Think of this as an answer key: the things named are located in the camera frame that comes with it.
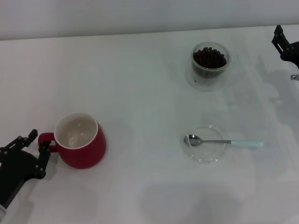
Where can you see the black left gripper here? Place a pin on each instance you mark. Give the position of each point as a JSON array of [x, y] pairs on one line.
[[16, 170]]

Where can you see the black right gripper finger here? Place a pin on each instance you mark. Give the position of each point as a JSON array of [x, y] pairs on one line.
[[287, 52]]

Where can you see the red ceramic mug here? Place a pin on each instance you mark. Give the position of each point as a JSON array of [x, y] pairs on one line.
[[86, 154]]

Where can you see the pile of coffee beans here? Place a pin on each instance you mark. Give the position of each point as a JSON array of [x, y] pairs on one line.
[[210, 58]]

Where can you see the clear double-walled glass cup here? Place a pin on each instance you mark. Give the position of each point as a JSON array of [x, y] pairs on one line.
[[208, 86]]

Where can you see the small silver metal stud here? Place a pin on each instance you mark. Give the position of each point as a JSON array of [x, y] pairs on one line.
[[294, 77]]

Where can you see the clear glass saucer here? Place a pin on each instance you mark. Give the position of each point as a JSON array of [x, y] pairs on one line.
[[205, 154]]

